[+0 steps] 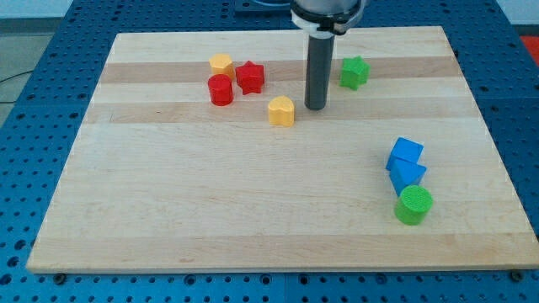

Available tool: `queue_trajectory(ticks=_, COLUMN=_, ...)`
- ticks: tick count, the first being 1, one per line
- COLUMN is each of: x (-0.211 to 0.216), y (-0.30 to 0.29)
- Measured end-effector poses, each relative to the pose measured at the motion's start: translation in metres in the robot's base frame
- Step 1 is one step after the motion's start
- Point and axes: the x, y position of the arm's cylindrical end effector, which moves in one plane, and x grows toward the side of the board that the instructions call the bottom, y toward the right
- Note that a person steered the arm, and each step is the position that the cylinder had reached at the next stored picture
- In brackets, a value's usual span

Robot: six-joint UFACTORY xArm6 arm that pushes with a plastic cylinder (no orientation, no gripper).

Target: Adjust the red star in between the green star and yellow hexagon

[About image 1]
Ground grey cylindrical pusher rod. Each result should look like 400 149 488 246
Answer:
304 36 334 110

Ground blue triangle block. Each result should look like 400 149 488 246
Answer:
389 159 427 196

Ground blue cube block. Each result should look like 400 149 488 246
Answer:
386 137 424 171

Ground green star block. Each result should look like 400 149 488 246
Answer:
339 56 371 91

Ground red cylinder block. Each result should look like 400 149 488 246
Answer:
207 74 233 106

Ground red star block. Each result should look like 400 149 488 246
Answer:
235 61 265 95

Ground green cylinder block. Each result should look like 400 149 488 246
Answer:
394 185 434 226

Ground yellow heart block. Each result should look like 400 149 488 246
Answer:
267 95 295 127

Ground light wooden board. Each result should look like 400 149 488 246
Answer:
27 26 538 274

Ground yellow hexagon block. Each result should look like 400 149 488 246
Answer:
209 53 235 80

